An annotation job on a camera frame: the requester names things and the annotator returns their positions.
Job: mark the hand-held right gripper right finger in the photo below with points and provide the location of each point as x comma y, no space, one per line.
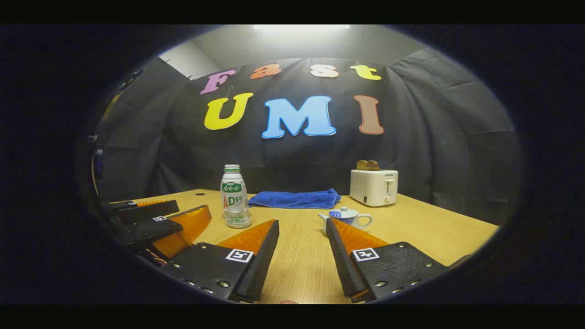
343,265

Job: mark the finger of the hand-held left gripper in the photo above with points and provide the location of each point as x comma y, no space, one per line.
146,230
151,211

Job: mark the white blue-patterned teacup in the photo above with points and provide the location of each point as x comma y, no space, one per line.
354,221

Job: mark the brown bread slice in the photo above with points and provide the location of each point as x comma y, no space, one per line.
374,165
362,165

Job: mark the white green-label water bottle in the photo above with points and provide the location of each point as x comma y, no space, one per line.
234,196

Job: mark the white toaster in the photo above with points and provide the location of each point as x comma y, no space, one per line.
372,187

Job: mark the black backdrop cloth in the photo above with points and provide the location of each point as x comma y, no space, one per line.
434,137

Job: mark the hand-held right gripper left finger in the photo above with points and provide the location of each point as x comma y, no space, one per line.
265,260

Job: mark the blue towel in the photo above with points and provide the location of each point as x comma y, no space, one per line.
295,199

